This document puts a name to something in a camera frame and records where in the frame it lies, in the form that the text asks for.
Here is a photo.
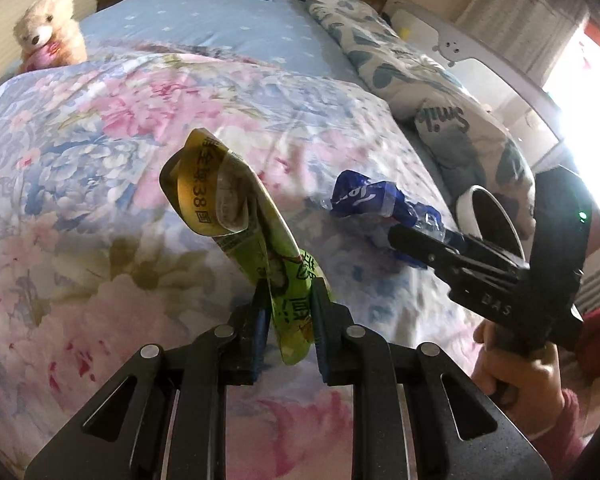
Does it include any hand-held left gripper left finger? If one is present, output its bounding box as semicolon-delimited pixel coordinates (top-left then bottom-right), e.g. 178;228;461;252
25;280;272;480

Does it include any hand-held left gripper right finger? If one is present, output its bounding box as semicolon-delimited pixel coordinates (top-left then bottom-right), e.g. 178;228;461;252
312;277;551;480

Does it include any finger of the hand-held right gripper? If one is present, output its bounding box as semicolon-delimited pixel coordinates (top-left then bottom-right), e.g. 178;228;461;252
387;224;527;282

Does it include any blue plastic wrapper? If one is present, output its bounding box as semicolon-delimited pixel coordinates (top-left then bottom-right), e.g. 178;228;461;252
327;170;463;268

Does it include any white bin with black bag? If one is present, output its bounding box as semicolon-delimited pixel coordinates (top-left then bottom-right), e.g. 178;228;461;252
455;185;527;261

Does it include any yellow green snack wrapper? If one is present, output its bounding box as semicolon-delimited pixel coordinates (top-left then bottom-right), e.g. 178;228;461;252
159;128;331;367

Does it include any person's right forearm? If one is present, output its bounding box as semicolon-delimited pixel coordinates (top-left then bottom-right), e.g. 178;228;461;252
525;389;588;467

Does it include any person's right hand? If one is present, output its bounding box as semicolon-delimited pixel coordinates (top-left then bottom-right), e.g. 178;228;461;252
472;320;566;436

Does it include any blue leaf print duvet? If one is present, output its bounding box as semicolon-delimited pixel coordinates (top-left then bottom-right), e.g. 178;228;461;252
305;0;538;233

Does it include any pink floral blanket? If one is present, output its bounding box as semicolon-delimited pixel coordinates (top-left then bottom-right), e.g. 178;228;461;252
0;52;486;480

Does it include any beige curtain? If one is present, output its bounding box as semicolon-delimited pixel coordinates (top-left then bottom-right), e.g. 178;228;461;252
455;0;588;86

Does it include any light blue bed sheet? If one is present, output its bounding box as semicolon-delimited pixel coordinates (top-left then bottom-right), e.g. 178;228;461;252
77;0;431;126

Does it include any beige teddy bear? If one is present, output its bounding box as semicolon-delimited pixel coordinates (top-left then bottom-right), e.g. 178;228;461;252
12;0;88;73

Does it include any grey child bed rail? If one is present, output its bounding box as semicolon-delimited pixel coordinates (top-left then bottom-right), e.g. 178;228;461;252
385;0;571;161

